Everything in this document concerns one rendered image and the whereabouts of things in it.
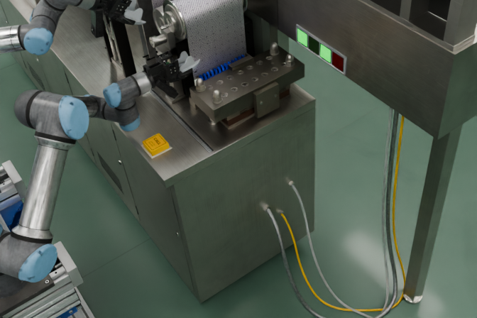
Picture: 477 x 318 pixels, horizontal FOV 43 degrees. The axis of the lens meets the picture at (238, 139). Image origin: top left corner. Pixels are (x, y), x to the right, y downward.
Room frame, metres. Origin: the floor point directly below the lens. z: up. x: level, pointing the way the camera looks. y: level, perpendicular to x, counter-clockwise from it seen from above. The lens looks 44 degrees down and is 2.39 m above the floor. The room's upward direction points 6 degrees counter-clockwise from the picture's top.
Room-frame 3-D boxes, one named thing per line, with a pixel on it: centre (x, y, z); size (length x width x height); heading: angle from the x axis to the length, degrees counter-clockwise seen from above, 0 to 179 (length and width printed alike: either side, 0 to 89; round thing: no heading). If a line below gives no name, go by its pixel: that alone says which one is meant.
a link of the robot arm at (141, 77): (1.68, 0.31, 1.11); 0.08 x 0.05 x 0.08; 31
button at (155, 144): (1.58, 0.29, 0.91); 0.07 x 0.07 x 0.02; 31
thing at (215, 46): (1.84, 0.04, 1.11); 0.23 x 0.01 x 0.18; 121
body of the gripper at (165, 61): (1.72, 0.24, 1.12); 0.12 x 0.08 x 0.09; 121
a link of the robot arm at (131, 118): (1.65, 0.39, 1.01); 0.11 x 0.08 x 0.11; 64
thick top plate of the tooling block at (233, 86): (1.76, -0.06, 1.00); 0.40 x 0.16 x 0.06; 121
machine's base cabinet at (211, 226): (2.67, 0.61, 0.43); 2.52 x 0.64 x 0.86; 31
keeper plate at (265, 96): (1.69, -0.12, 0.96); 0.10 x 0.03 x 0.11; 121
